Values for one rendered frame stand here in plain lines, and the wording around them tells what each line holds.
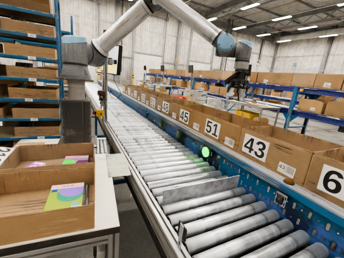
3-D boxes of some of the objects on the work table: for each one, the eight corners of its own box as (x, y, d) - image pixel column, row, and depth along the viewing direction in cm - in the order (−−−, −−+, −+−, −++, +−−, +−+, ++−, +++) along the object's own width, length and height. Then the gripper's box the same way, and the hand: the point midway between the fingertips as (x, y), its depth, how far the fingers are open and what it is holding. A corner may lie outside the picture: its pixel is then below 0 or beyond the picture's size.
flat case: (58, 174, 94) (58, 171, 94) (65, 158, 112) (65, 155, 111) (88, 172, 99) (87, 170, 98) (90, 157, 116) (90, 154, 116)
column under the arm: (55, 149, 125) (51, 100, 117) (61, 137, 148) (59, 94, 140) (97, 148, 135) (97, 102, 126) (97, 136, 158) (97, 97, 149)
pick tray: (-6, 195, 78) (-10, 173, 75) (95, 185, 92) (94, 166, 90) (-54, 256, 53) (-62, 227, 50) (95, 228, 67) (94, 204, 64)
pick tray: (19, 162, 106) (17, 145, 103) (93, 156, 121) (93, 142, 118) (-2, 191, 81) (-5, 170, 78) (95, 179, 96) (95, 162, 94)
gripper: (236, 68, 113) (230, 102, 119) (256, 71, 121) (249, 103, 126) (227, 68, 121) (221, 100, 126) (245, 70, 128) (239, 101, 134)
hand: (232, 100), depth 129 cm, fingers open, 10 cm apart
